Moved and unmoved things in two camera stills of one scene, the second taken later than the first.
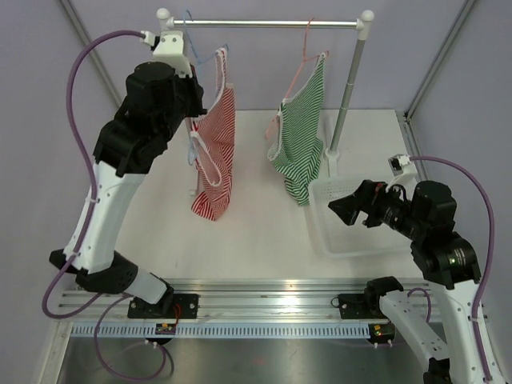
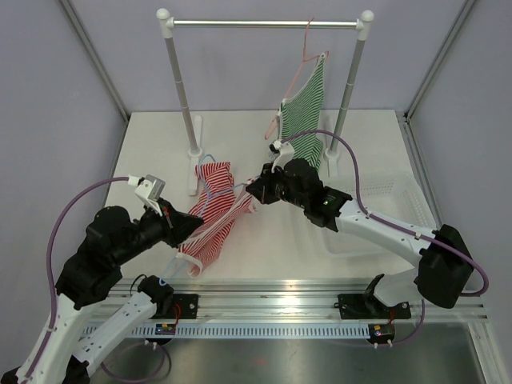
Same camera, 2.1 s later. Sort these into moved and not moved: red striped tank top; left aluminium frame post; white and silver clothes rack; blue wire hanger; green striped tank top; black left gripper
Moved: blue wire hanger; black left gripper; red striped tank top
Not moved: green striped tank top; left aluminium frame post; white and silver clothes rack
